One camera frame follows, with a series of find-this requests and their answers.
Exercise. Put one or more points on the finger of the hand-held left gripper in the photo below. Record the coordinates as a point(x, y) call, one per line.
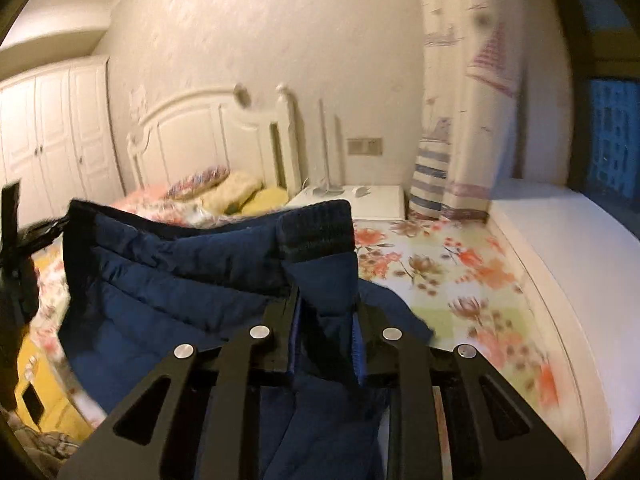
point(42, 232)

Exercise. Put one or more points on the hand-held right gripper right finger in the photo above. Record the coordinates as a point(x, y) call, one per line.
point(358, 347)

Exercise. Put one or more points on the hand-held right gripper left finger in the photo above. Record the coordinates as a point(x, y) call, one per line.
point(295, 325)

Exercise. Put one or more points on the navy quilted jacket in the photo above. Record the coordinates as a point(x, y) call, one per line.
point(175, 280)

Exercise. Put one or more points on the white wardrobe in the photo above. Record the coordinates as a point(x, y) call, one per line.
point(55, 135)

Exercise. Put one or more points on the pink pillow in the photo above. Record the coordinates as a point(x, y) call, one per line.
point(137, 196)

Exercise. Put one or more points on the floral quilt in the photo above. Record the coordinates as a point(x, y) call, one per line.
point(450, 270)

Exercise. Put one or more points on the yellow pillow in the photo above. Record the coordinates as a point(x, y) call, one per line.
point(267, 201)

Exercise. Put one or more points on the yellow bedsheet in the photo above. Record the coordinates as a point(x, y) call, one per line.
point(50, 400)

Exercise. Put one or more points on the cream pillow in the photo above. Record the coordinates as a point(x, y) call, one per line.
point(232, 192)

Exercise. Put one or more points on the white nightstand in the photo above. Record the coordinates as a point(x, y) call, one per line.
point(380, 202)

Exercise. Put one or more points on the white charger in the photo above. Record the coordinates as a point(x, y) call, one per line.
point(362, 190)

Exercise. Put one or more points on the round embroidered cushion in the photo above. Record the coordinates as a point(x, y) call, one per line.
point(197, 181)

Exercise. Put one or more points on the plaid cloth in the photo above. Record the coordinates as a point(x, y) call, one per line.
point(45, 442)

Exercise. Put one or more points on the white pole lamp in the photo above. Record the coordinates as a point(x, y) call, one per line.
point(325, 150)

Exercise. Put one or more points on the white bed headboard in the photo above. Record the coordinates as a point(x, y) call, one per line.
point(200, 135)

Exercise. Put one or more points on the white window seat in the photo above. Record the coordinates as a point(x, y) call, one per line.
point(565, 270)

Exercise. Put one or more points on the sailboat print curtain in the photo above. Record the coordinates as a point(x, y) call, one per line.
point(465, 110)

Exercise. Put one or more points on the dark framed window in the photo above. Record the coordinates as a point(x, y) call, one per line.
point(610, 125)

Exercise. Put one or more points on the brown wall switch plate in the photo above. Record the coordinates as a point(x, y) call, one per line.
point(365, 146)

